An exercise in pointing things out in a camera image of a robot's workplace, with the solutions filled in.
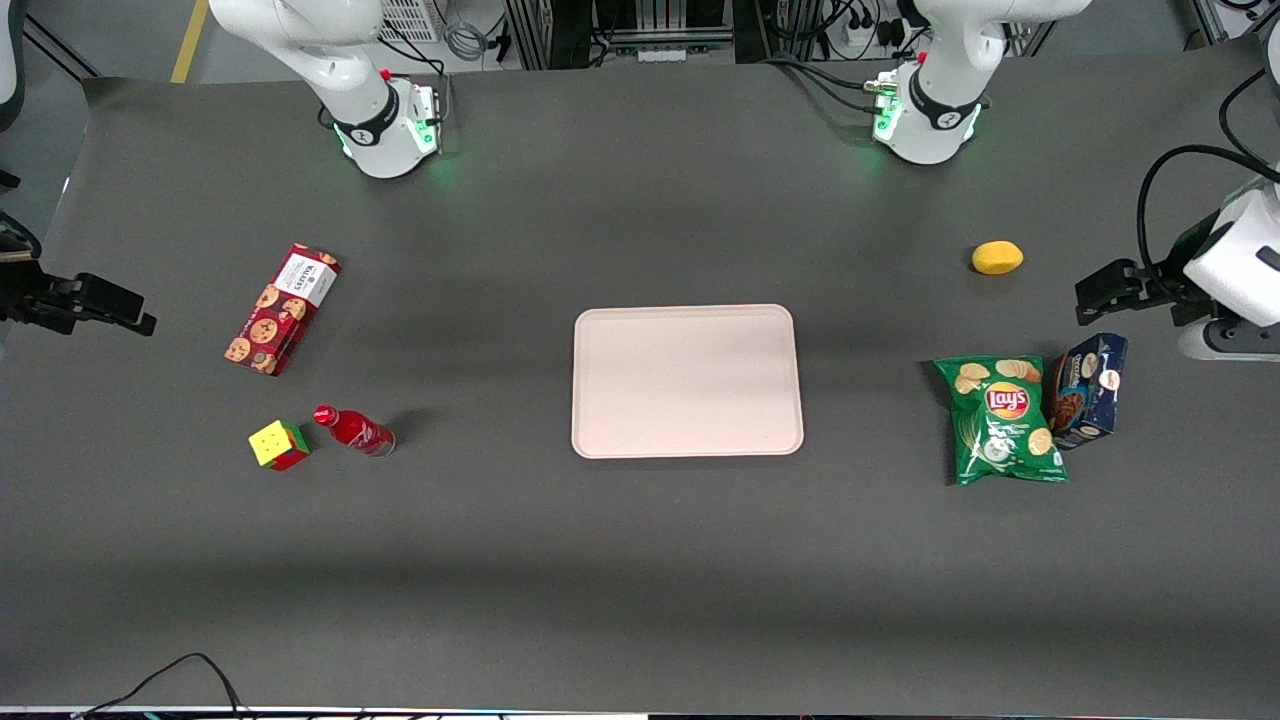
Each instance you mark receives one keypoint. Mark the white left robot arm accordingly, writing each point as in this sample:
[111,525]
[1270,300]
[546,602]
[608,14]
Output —
[935,130]

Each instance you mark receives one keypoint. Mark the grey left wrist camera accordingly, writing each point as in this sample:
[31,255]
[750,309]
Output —
[1235,342]

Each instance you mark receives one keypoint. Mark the dark grey table cover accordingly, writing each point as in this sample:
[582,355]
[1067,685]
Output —
[640,580]

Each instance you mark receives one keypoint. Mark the yellow lemon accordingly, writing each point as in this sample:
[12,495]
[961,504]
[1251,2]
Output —
[997,258]

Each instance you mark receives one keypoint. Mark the dark blue cookie box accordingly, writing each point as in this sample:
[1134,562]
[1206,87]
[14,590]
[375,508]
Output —
[1090,390]

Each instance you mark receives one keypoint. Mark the red coke bottle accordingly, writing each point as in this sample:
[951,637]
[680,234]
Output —
[358,432]

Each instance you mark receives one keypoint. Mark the green Lay's chips bag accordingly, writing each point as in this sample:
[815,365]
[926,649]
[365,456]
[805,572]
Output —
[1005,425]

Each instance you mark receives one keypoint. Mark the multicoloured puzzle cube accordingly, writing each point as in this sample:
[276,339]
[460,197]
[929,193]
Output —
[278,446]

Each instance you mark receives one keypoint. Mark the red cookie box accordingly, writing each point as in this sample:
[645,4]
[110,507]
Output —
[282,310]

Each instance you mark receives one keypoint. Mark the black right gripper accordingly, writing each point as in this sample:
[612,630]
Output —
[22,291]

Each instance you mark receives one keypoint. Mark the pale pink plastic tray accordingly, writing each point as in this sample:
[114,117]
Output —
[688,382]

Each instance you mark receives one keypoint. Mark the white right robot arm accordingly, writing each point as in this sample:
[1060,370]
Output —
[375,130]

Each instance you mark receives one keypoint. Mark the aluminium frame rack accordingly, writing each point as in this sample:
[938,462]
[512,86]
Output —
[620,25]

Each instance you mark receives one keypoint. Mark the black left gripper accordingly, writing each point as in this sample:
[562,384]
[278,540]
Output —
[1171,279]

